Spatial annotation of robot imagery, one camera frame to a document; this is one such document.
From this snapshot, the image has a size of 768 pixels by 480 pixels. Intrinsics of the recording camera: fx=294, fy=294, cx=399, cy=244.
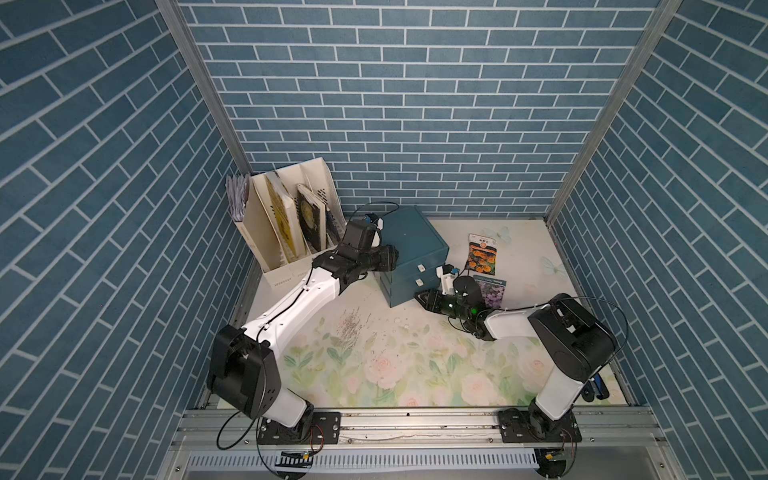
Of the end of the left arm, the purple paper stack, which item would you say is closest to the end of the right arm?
the end of the left arm

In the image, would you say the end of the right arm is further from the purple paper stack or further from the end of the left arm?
the purple paper stack

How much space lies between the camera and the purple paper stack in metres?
0.82
